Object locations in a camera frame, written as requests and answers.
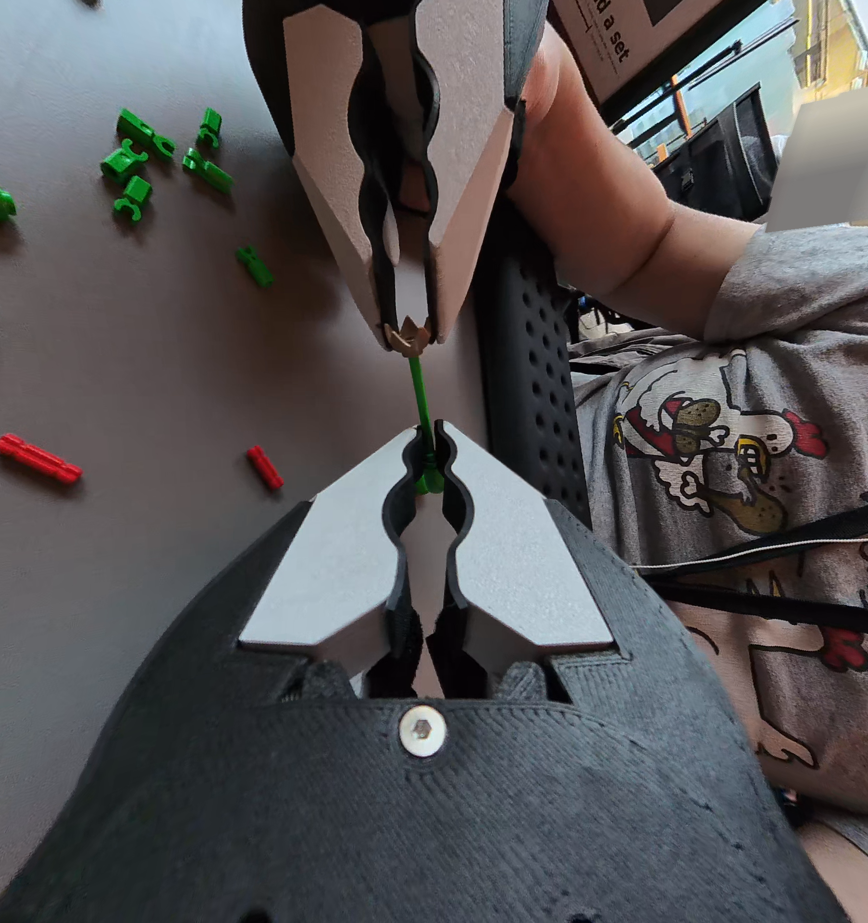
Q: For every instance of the red lego pin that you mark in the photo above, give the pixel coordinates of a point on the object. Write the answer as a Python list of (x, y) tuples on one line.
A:
[(264, 467), (37, 458)]

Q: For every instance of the black background desk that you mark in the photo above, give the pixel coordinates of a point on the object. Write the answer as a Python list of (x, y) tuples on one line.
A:
[(729, 158)]

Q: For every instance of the person's right forearm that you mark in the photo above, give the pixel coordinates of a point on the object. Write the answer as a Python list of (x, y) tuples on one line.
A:
[(607, 202)]

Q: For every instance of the black framed marker sign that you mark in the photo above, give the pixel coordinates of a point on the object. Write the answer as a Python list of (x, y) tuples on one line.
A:
[(607, 43)]

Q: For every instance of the grey printed t-shirt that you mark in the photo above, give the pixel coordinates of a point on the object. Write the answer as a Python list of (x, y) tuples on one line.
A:
[(802, 324)]

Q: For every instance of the green lego connector piece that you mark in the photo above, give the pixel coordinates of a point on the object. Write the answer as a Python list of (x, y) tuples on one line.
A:
[(255, 265)]

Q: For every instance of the cluster of green lego connectors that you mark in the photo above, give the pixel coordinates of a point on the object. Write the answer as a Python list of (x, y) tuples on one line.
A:
[(207, 169)]

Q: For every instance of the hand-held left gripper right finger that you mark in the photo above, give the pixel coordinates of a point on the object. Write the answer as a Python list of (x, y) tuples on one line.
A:
[(528, 577)]

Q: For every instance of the green lego stick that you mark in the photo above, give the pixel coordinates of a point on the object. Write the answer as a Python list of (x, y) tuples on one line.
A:
[(419, 400)]

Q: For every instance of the green lego elbow piece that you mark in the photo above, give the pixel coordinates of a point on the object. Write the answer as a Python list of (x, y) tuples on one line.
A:
[(428, 482)]

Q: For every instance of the small brown lego piece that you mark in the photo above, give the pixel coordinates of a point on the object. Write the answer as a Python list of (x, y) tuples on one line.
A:
[(407, 339)]

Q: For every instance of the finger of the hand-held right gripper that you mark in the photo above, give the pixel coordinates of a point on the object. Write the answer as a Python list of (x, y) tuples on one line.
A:
[(326, 144), (470, 144)]

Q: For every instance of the person's left forearm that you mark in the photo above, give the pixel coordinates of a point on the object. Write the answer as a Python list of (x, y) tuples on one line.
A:
[(852, 880)]

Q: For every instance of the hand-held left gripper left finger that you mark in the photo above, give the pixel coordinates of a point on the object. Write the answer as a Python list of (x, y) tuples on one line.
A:
[(326, 577)]

